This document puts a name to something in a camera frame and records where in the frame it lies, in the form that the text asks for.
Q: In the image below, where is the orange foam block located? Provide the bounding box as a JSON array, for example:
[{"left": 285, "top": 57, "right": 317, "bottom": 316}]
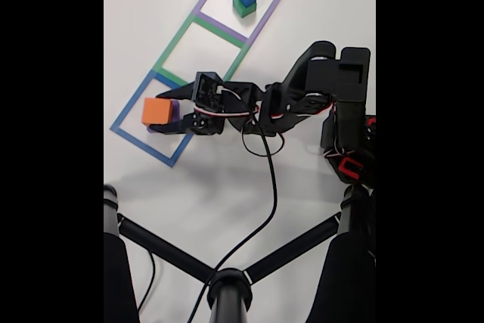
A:
[{"left": 141, "top": 97, "right": 174, "bottom": 126}]

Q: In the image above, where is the green foam cube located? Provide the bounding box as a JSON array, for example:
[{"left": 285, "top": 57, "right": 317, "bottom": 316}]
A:
[{"left": 232, "top": 0, "right": 258, "bottom": 19}]

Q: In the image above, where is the purple foam block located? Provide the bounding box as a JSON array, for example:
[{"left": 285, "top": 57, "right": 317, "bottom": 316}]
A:
[{"left": 146, "top": 99, "right": 182, "bottom": 134}]

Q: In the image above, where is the green tape square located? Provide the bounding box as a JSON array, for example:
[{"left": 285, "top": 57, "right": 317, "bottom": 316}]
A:
[{"left": 153, "top": 12, "right": 253, "bottom": 88}]

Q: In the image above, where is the blue tape square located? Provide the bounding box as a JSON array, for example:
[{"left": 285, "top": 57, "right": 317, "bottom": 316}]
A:
[{"left": 109, "top": 69, "right": 196, "bottom": 169}]

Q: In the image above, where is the red table clamp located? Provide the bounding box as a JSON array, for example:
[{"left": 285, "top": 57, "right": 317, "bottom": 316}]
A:
[{"left": 337, "top": 156, "right": 364, "bottom": 180}]

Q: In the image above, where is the black tripod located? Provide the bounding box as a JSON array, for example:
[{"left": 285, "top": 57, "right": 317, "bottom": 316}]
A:
[{"left": 104, "top": 182, "right": 377, "bottom": 323}]

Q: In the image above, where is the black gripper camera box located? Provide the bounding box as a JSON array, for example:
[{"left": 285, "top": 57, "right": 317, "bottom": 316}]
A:
[{"left": 191, "top": 71, "right": 225, "bottom": 113}]

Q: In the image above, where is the black camera cable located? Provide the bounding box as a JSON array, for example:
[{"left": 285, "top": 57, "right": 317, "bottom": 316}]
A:
[{"left": 186, "top": 88, "right": 279, "bottom": 323}]

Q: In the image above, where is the thin black cable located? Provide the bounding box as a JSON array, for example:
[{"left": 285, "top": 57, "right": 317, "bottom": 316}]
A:
[{"left": 136, "top": 250, "right": 157, "bottom": 312}]

